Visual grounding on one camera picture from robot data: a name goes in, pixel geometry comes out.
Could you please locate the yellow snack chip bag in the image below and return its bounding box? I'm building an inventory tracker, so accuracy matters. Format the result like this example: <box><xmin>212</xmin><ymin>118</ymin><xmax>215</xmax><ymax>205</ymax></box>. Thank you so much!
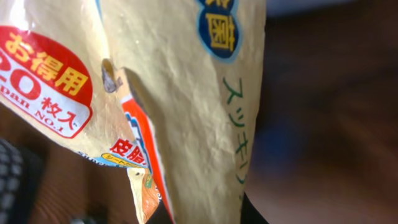
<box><xmin>1</xmin><ymin>0</ymin><xmax>266</xmax><ymax>224</ymax></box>

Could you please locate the grey plastic mesh basket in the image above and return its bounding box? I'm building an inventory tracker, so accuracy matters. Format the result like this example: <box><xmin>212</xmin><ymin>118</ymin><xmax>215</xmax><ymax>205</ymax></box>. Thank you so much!
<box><xmin>1</xmin><ymin>139</ymin><xmax>44</xmax><ymax>224</ymax></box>

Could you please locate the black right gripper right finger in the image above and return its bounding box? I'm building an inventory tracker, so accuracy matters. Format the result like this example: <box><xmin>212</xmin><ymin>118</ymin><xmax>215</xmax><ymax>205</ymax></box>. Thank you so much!
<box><xmin>241</xmin><ymin>193</ymin><xmax>269</xmax><ymax>224</ymax></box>

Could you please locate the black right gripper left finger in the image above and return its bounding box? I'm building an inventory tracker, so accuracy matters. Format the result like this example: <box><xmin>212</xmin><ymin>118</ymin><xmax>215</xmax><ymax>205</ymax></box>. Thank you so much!
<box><xmin>146</xmin><ymin>200</ymin><xmax>173</xmax><ymax>224</ymax></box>

